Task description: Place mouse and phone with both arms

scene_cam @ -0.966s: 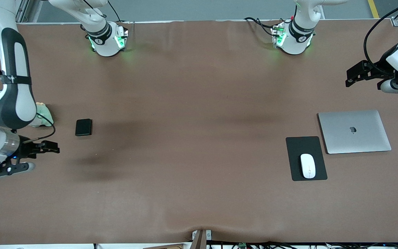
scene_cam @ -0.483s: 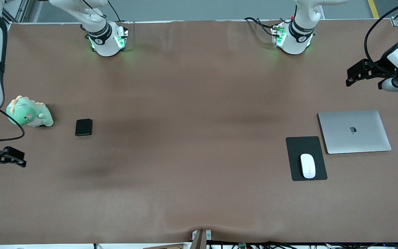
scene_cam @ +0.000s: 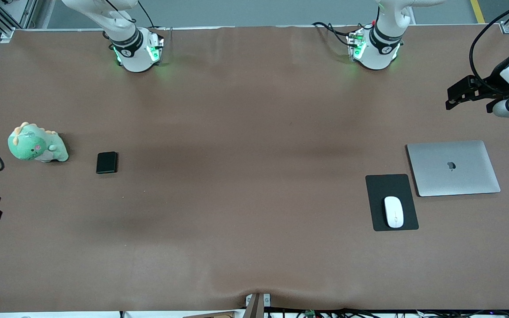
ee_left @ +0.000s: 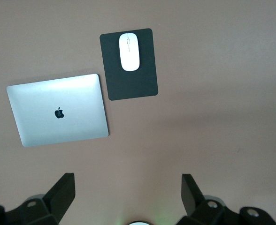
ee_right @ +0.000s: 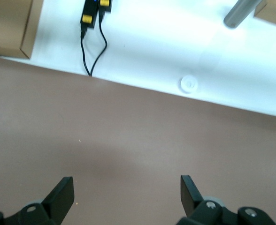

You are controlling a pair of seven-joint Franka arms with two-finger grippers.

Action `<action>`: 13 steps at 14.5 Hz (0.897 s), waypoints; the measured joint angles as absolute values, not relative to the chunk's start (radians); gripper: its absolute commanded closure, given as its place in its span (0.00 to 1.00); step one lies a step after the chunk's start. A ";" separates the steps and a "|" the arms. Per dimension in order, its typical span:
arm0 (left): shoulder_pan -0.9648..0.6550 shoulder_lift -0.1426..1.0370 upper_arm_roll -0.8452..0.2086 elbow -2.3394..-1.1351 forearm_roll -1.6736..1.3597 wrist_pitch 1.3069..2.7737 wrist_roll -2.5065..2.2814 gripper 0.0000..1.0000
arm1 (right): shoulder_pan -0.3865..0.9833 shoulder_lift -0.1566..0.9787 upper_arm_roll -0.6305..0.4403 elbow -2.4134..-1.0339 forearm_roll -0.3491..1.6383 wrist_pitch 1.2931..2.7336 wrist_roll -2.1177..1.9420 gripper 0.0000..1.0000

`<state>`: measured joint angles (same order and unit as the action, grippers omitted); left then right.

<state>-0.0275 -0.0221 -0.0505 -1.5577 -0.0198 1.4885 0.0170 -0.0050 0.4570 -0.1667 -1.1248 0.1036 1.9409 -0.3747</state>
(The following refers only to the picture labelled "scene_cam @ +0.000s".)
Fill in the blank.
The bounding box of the small black box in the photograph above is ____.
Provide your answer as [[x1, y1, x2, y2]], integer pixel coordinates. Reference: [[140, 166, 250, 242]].
[[96, 151, 118, 174]]

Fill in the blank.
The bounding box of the white computer mouse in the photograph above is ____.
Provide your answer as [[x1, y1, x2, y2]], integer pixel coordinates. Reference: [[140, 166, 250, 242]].
[[384, 196, 405, 229]]

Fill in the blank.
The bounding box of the black mouse pad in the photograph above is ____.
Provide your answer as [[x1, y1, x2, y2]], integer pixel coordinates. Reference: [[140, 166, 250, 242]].
[[365, 174, 419, 232]]

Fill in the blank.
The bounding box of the green dinosaur plush toy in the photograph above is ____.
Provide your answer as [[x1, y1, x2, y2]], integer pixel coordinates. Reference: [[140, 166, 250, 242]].
[[8, 122, 69, 163]]

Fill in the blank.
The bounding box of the silver laptop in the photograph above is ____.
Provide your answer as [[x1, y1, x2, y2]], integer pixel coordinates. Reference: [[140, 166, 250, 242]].
[[406, 140, 501, 197]]

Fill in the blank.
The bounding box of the brown table cover mat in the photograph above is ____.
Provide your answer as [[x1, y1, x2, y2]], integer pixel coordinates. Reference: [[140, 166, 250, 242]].
[[0, 24, 509, 312]]

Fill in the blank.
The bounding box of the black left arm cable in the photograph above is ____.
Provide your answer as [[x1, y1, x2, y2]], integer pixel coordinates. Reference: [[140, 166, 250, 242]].
[[468, 0, 509, 96]]

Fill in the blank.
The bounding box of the black base power cable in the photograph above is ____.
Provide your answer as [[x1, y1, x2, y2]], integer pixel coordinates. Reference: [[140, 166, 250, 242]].
[[312, 21, 357, 47]]

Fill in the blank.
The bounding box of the metal table edge bracket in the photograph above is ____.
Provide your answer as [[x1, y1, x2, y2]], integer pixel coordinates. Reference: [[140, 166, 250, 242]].
[[245, 293, 272, 318]]

